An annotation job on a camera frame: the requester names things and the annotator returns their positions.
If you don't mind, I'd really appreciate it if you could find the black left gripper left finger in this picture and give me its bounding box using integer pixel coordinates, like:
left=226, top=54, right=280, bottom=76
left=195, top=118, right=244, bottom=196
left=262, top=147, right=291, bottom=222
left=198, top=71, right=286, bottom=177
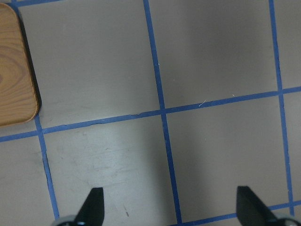
left=74, top=187, right=104, bottom=226

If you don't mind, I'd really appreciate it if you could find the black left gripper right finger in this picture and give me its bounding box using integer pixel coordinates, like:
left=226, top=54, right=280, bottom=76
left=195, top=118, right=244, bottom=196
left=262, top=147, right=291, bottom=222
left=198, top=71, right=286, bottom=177
left=236, top=186, right=275, bottom=226

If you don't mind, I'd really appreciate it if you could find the wooden tray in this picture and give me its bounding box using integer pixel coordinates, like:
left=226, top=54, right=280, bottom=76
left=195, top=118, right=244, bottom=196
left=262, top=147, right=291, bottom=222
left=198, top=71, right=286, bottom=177
left=0, top=3, right=40, bottom=127

